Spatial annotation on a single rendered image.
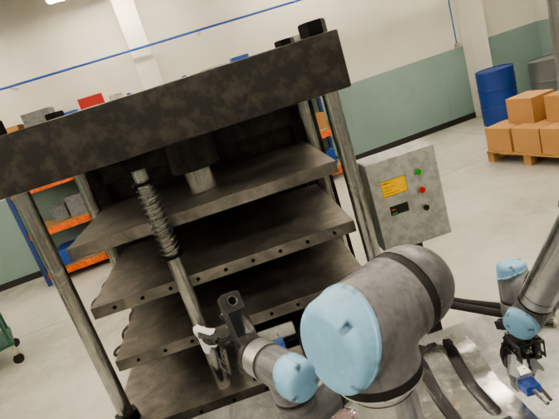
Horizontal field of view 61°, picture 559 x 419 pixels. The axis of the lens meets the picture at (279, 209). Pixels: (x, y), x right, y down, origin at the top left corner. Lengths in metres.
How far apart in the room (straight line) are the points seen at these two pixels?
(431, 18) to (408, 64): 0.85
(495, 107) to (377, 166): 6.58
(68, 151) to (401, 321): 1.40
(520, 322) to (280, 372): 0.59
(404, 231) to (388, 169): 0.28
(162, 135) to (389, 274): 1.23
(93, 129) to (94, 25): 6.18
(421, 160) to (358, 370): 1.56
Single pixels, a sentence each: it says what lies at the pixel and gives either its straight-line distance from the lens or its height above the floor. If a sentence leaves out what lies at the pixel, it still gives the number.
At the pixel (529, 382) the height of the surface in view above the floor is 0.94.
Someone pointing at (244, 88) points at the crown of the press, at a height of 1.91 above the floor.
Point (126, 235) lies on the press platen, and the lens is 1.94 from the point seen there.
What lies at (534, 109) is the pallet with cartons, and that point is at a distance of 6.38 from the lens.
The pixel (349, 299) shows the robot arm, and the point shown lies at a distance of 0.56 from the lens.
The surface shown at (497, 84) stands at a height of 0.66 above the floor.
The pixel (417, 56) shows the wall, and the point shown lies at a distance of 8.97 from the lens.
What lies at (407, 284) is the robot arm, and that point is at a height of 1.66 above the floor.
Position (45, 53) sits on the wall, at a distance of 7.94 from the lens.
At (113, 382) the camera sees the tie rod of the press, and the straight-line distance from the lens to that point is 2.11.
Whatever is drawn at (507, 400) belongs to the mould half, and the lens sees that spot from 1.60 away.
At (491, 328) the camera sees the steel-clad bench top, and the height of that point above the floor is 0.80.
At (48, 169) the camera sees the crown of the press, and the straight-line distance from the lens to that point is 1.80.
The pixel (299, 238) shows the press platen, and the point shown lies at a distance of 1.91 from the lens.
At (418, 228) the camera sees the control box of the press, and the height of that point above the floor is 1.14.
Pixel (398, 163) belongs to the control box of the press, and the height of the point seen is 1.44.
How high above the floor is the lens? 1.95
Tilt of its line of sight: 16 degrees down
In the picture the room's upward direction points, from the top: 18 degrees counter-clockwise
